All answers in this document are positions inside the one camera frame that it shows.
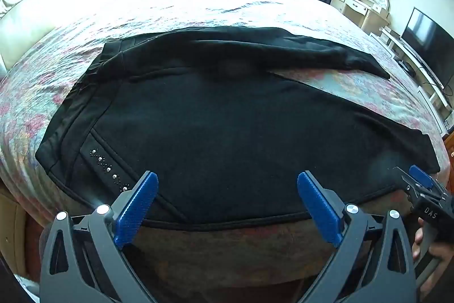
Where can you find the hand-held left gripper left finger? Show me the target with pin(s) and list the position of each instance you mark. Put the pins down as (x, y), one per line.
(138, 203)

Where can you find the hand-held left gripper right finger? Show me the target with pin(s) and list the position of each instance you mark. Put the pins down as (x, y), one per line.
(319, 207)

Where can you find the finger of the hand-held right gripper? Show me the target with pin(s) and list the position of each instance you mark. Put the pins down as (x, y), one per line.
(421, 177)
(407, 184)

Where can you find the black pants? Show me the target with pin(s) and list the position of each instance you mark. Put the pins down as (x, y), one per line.
(220, 132)

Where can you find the person's right hand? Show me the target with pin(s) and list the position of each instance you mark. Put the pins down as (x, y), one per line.
(441, 255)

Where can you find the white television stand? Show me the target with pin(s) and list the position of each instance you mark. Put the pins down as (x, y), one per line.
(422, 67)

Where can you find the cream bedside cabinet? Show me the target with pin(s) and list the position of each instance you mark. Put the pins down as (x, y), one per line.
(12, 235)

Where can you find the black television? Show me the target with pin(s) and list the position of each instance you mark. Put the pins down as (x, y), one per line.
(425, 36)

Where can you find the cream dressing table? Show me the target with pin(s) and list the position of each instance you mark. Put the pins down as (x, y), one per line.
(356, 6)

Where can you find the cream tufted headboard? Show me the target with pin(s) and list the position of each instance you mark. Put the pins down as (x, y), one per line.
(32, 22)

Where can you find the floral bedspread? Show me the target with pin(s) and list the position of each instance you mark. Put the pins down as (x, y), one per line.
(212, 4)

